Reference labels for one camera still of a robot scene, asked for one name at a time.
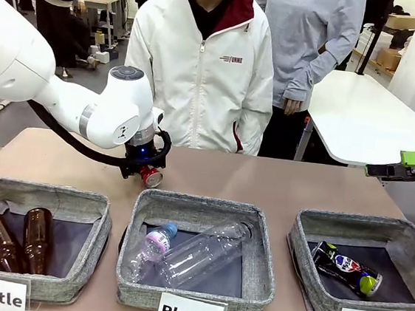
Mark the small white floor box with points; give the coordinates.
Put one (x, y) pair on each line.
(102, 57)

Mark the large white table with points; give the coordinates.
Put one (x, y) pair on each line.
(364, 116)

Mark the large clear plastic bottle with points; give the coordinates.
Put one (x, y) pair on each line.
(200, 255)

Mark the tall cardboard box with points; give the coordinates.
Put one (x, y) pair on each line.
(388, 58)

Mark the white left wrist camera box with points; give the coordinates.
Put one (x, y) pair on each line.
(158, 115)

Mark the flat cardboard box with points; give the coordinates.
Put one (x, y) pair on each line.
(402, 22)

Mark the grey hoodie person left hand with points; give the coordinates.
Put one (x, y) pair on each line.
(293, 106)

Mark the person in black skirt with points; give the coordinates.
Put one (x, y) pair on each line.
(55, 17)

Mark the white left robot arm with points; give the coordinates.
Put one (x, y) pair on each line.
(17, 61)

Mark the person in grey hoodie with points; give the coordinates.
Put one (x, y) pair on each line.
(310, 25)

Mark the small pink-label plastic bottle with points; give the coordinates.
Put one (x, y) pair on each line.
(159, 241)

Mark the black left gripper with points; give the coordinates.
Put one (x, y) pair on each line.
(144, 158)

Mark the grey hoodie person left forearm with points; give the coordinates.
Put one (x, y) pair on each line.
(312, 73)

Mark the grey fabric basket labelled Plastic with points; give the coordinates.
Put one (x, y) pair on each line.
(202, 207)

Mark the crushed red soda can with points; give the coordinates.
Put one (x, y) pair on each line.
(151, 177)

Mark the grey fabric basket labelled Bottle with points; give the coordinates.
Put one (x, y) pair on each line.
(49, 283)

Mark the person in white jacket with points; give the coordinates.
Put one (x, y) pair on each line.
(207, 88)

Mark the white background workbench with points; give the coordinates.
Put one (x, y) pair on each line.
(97, 0)

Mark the black stand pole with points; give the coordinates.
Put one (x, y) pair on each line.
(372, 31)

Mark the crushed black Pepsi can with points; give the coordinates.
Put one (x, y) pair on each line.
(344, 268)

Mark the grey fabric basket labelled Can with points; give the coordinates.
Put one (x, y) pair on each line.
(300, 243)

